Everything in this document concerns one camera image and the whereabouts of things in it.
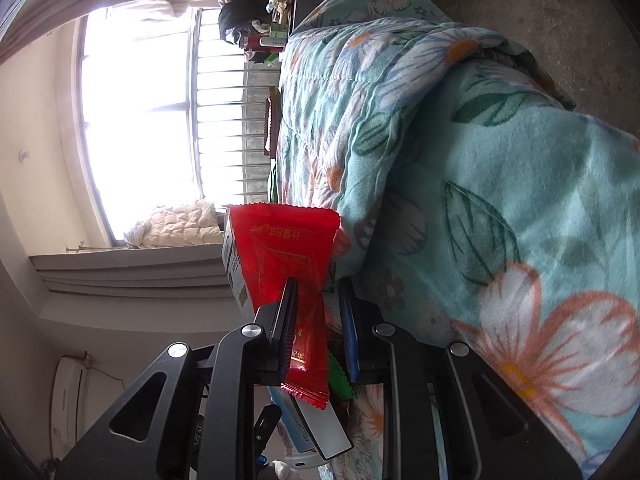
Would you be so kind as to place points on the cream quilted blanket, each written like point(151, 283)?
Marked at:
point(175, 227)

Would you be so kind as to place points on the beige curtain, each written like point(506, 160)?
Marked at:
point(165, 7)

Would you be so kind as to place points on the blue carton box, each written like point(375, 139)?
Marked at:
point(320, 435)

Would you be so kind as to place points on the green snack packet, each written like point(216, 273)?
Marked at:
point(340, 382)

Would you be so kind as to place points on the dark clothes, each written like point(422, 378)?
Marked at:
point(235, 20)

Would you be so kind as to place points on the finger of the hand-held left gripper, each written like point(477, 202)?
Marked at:
point(267, 425)

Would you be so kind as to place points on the floral blanket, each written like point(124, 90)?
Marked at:
point(500, 160)

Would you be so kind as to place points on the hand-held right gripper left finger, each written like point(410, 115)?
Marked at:
point(289, 330)

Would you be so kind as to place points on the red snack packet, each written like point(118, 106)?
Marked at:
point(280, 245)

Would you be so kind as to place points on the metal window railing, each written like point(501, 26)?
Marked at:
point(230, 110)

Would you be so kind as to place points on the white air conditioner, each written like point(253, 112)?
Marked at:
point(70, 400)

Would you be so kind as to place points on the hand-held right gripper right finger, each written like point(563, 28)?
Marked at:
point(350, 340)

